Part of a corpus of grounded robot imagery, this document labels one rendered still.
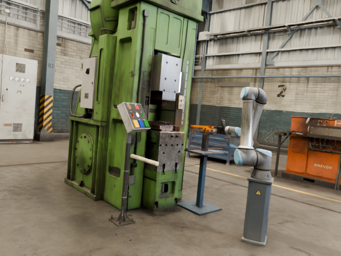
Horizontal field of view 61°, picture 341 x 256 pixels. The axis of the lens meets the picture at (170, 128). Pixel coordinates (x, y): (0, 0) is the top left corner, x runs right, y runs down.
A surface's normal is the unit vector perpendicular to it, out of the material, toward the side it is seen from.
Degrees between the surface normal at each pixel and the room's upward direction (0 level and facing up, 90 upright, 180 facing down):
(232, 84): 90
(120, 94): 89
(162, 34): 90
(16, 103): 90
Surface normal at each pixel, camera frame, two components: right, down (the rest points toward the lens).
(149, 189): -0.74, -0.03
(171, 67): 0.66, 0.11
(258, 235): -0.40, 0.03
